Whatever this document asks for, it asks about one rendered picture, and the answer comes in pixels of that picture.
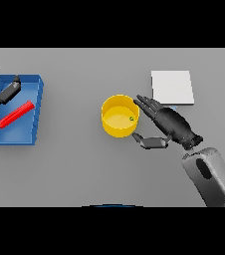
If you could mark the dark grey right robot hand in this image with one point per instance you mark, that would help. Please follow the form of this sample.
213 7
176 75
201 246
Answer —
171 123

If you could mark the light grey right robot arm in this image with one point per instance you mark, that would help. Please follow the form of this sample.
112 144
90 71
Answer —
210 179

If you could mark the red beaker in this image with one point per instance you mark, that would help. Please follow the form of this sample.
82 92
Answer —
15 114

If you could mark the pale square measuring scale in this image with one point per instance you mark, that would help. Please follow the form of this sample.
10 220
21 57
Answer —
172 87

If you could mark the green nut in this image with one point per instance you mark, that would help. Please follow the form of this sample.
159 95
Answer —
131 118

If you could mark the yellow bowl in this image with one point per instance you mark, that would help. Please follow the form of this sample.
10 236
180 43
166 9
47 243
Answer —
119 116

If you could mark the blue tray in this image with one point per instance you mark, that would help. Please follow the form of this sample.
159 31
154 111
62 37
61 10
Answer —
21 129

